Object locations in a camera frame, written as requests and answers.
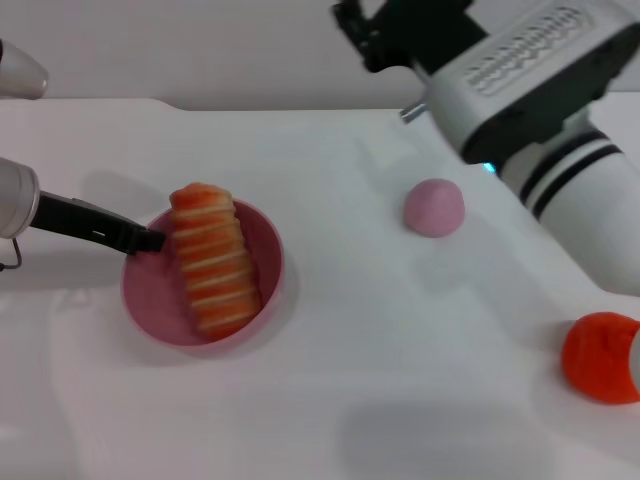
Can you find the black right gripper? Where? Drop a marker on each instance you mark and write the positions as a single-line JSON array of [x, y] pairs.
[[400, 30]]

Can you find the red-orange lumpy fruit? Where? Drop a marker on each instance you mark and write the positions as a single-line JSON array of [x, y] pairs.
[[595, 357]]

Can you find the right wrist camera housing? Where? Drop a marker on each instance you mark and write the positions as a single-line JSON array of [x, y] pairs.
[[525, 75]]

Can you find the pink plastic bowl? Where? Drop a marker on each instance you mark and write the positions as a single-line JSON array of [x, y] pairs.
[[150, 310]]

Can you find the long orange striped bread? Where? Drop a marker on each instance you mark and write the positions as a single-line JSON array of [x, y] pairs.
[[215, 265]]

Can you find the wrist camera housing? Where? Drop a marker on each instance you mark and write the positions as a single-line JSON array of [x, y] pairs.
[[20, 70], [525, 75]]

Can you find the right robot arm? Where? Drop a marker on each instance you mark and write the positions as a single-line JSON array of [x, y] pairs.
[[585, 200]]

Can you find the left wrist camera housing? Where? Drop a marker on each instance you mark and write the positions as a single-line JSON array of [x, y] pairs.
[[20, 70]]

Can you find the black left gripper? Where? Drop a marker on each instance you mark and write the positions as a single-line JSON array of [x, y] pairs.
[[85, 220]]

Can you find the round pink bun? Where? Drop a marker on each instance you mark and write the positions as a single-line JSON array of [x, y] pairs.
[[434, 207]]

